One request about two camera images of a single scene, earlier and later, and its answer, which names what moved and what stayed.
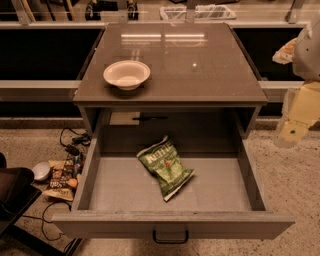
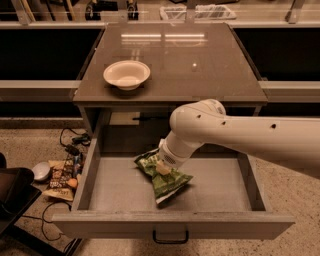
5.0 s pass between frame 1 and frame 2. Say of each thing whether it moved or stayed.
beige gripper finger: moved
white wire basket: stayed
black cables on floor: stayed
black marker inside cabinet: stayed
